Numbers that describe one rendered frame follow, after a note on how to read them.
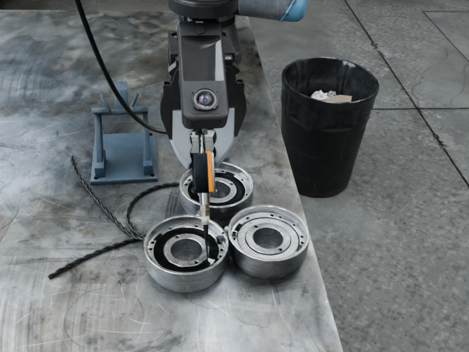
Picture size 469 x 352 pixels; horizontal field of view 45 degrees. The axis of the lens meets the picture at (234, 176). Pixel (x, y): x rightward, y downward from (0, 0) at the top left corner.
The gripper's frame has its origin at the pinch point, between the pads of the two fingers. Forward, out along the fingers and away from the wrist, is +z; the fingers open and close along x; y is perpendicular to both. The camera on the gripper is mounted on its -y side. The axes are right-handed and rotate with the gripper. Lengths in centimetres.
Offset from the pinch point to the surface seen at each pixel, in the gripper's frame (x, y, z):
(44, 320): 19.2, -11.2, 13.1
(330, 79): -61, 127, 59
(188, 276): 2.5, -9.5, 9.5
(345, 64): -66, 125, 52
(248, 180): -7.6, 8.2, 9.6
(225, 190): -4.4, 8.5, 11.5
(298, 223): -12.8, -1.2, 10.0
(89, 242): 14.8, 1.3, 13.2
